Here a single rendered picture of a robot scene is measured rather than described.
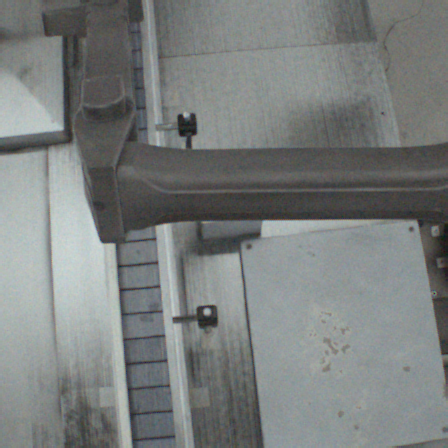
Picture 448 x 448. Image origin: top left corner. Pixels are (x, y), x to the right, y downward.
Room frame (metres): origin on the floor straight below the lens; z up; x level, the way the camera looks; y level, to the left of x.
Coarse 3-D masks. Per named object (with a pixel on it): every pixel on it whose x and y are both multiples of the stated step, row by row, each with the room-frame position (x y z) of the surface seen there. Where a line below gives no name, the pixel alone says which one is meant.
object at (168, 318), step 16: (144, 0) 0.72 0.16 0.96; (144, 16) 0.69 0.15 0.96; (144, 32) 0.65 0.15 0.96; (144, 48) 0.62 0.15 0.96; (144, 64) 0.59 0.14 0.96; (144, 80) 0.56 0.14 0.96; (160, 240) 0.30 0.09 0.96; (160, 256) 0.28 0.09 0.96; (160, 272) 0.26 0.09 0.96; (176, 368) 0.12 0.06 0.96; (176, 384) 0.10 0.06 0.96; (176, 400) 0.07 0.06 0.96; (176, 416) 0.05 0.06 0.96; (176, 432) 0.03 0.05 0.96
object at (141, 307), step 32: (128, 256) 0.30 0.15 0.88; (128, 288) 0.25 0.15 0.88; (160, 288) 0.25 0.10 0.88; (128, 320) 0.20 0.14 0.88; (160, 320) 0.20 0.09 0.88; (128, 352) 0.15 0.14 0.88; (160, 352) 0.15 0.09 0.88; (128, 384) 0.10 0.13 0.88; (160, 384) 0.10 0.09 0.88; (160, 416) 0.06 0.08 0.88
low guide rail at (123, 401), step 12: (108, 252) 0.29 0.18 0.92; (108, 264) 0.28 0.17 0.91; (108, 276) 0.26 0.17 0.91; (120, 324) 0.19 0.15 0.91; (120, 336) 0.17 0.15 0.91; (120, 348) 0.15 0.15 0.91; (120, 360) 0.13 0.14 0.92; (120, 372) 0.11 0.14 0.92; (120, 384) 0.10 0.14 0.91; (120, 396) 0.08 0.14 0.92; (120, 408) 0.06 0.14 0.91; (132, 444) 0.01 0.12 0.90
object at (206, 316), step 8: (200, 312) 0.20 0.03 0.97; (208, 312) 0.20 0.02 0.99; (216, 312) 0.20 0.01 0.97; (176, 320) 0.19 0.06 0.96; (184, 320) 0.19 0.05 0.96; (192, 320) 0.19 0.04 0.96; (200, 320) 0.19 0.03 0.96; (208, 320) 0.19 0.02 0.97; (216, 320) 0.19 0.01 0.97; (200, 328) 0.18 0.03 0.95; (208, 328) 0.18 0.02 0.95
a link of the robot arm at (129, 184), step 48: (96, 144) 0.25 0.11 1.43; (144, 144) 0.25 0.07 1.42; (96, 192) 0.20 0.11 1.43; (144, 192) 0.20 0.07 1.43; (192, 192) 0.21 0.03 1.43; (240, 192) 0.21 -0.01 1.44; (288, 192) 0.21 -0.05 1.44; (336, 192) 0.21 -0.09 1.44; (384, 192) 0.21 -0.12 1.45; (432, 192) 0.21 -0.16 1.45
